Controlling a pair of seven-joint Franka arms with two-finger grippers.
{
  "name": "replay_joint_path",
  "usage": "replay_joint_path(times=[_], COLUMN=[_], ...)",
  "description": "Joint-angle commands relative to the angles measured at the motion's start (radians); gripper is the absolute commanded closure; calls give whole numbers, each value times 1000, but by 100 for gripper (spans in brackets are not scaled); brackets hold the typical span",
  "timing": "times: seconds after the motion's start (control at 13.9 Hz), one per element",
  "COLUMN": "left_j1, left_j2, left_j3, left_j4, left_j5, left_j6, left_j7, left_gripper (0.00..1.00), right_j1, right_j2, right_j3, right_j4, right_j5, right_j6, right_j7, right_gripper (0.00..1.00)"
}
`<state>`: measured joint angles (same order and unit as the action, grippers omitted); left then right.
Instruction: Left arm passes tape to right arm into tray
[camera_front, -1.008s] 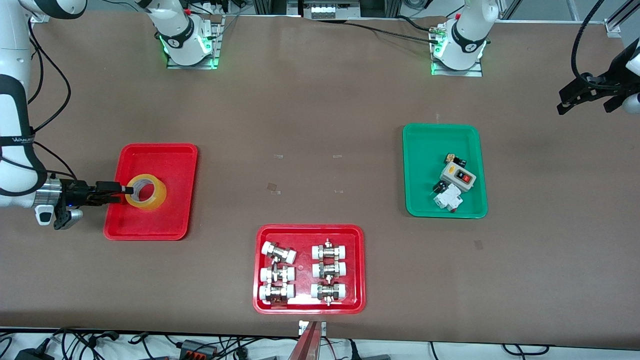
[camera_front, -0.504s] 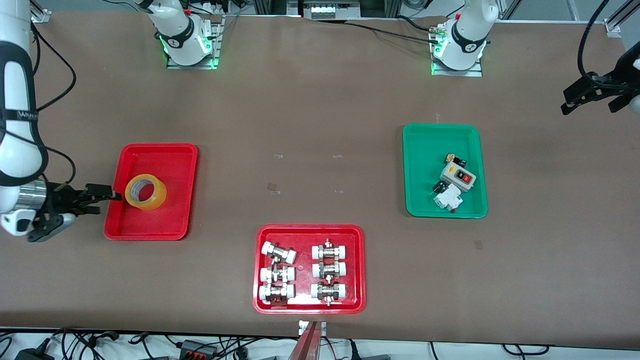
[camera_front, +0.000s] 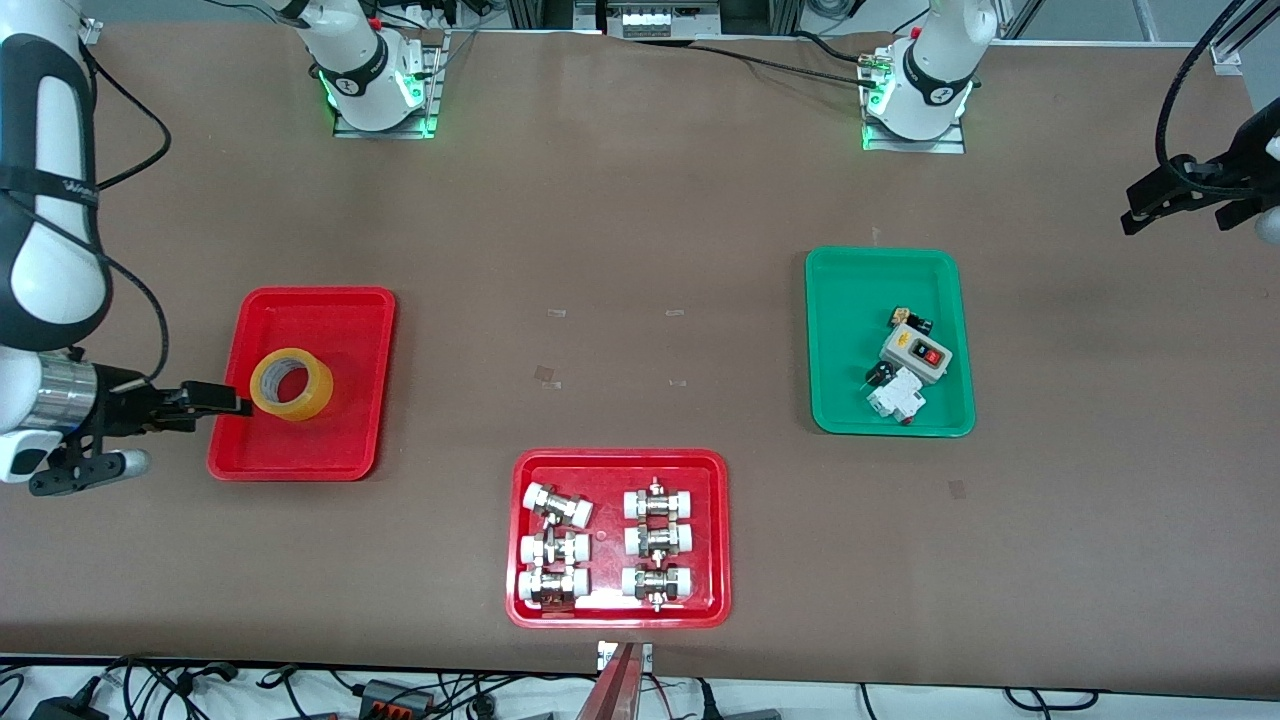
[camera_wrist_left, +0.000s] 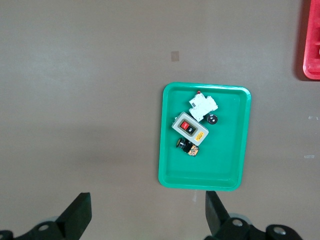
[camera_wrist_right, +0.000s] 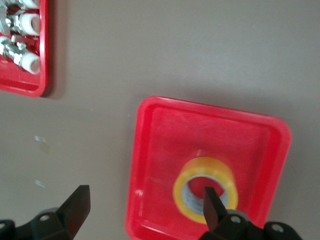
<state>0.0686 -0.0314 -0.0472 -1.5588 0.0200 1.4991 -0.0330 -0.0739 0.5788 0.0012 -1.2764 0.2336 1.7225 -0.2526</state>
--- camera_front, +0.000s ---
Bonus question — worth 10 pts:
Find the aluminium frame post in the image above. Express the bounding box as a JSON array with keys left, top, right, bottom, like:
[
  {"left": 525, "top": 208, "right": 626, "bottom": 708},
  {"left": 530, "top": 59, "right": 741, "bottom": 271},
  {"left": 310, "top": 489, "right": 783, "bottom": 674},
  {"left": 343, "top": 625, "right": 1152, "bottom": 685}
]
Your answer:
[{"left": 1210, "top": 0, "right": 1280, "bottom": 76}]

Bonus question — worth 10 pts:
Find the green plastic tray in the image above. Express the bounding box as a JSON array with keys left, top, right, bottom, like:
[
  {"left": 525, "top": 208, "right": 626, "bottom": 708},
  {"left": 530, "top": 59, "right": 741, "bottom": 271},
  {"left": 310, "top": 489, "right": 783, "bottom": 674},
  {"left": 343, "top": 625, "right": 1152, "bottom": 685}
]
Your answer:
[{"left": 806, "top": 247, "right": 977, "bottom": 439}]

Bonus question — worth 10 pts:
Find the black plug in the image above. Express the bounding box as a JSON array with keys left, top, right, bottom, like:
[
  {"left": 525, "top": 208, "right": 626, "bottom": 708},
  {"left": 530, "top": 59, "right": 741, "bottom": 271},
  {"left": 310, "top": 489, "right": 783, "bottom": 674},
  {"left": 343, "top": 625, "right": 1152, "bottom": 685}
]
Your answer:
[{"left": 28, "top": 695, "right": 109, "bottom": 720}]

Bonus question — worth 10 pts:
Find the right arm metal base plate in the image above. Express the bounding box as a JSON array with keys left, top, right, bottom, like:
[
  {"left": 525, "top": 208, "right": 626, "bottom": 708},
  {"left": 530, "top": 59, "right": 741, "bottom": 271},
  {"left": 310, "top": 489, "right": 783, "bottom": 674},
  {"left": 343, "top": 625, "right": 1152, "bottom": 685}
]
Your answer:
[{"left": 333, "top": 30, "right": 446, "bottom": 139}]

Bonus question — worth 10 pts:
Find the grey on-off switch box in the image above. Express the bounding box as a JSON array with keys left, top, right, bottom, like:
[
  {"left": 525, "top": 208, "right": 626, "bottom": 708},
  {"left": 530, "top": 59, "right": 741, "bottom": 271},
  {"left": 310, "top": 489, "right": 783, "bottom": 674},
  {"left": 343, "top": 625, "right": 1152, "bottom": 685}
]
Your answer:
[{"left": 880, "top": 322, "right": 955, "bottom": 386}]

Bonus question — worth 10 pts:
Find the white circuit breaker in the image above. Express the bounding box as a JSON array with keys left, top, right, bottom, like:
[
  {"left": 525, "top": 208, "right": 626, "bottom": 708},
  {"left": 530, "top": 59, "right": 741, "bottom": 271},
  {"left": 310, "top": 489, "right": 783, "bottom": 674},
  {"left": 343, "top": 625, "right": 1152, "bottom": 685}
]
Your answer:
[{"left": 866, "top": 368, "right": 928, "bottom": 428}]

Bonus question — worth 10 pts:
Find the white metal pipe fitting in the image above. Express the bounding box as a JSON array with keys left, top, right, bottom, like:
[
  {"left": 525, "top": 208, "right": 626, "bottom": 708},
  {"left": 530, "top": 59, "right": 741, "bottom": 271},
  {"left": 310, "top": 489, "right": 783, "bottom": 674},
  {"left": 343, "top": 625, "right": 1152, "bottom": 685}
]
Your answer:
[
  {"left": 624, "top": 522, "right": 695, "bottom": 558},
  {"left": 523, "top": 483, "right": 594, "bottom": 528},
  {"left": 519, "top": 532, "right": 591, "bottom": 567},
  {"left": 623, "top": 478, "right": 696, "bottom": 521},
  {"left": 621, "top": 565, "right": 694, "bottom": 612},
  {"left": 517, "top": 568, "right": 590, "bottom": 608}
]

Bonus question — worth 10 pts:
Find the red plastic tray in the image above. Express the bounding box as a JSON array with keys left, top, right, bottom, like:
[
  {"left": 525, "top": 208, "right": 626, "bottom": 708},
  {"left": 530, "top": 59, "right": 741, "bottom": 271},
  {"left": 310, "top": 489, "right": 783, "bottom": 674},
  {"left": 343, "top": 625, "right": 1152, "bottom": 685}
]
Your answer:
[
  {"left": 207, "top": 287, "right": 397, "bottom": 482},
  {"left": 505, "top": 449, "right": 732, "bottom": 629}
]

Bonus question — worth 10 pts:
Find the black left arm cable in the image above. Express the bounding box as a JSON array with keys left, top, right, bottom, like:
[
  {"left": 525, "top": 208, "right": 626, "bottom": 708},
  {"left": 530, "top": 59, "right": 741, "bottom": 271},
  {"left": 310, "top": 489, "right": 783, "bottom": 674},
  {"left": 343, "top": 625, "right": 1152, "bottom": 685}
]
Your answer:
[{"left": 1155, "top": 0, "right": 1251, "bottom": 176}]

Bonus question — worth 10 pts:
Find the black cable on table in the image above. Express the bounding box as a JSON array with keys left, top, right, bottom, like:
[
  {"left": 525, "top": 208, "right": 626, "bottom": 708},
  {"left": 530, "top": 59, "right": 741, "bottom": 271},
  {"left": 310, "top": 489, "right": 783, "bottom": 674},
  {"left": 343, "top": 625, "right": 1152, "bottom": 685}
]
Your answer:
[{"left": 625, "top": 38, "right": 881, "bottom": 86}]

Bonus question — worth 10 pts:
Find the white power strip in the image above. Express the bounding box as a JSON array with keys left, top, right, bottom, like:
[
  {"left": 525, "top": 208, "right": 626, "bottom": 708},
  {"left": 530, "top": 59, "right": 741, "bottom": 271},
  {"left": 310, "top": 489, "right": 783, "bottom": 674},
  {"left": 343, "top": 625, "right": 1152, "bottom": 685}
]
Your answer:
[{"left": 605, "top": 3, "right": 721, "bottom": 39}]

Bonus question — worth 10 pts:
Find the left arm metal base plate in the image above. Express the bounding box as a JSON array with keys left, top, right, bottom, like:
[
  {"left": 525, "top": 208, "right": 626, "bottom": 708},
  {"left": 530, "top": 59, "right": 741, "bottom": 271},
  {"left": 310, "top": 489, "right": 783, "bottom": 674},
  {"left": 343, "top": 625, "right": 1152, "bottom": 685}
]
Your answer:
[{"left": 862, "top": 50, "right": 967, "bottom": 154}]

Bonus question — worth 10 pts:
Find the yellow packing tape roll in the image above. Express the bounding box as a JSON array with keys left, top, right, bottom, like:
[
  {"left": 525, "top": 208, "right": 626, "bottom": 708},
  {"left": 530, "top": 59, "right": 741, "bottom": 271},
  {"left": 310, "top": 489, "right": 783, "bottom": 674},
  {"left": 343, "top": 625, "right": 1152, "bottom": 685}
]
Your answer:
[{"left": 249, "top": 347, "right": 335, "bottom": 423}]

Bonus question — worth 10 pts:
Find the red stand bar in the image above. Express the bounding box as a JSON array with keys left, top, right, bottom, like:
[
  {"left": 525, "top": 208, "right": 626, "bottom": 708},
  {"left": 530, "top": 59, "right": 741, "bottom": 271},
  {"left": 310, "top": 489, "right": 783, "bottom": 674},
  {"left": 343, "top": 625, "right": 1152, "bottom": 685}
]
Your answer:
[{"left": 575, "top": 645, "right": 646, "bottom": 720}]

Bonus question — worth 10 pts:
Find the black loose cable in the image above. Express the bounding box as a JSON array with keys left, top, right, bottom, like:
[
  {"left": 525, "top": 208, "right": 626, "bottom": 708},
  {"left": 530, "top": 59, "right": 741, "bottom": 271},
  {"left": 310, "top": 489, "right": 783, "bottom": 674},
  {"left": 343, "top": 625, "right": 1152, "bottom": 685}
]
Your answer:
[
  {"left": 1003, "top": 686, "right": 1101, "bottom": 713},
  {"left": 100, "top": 655, "right": 241, "bottom": 701}
]

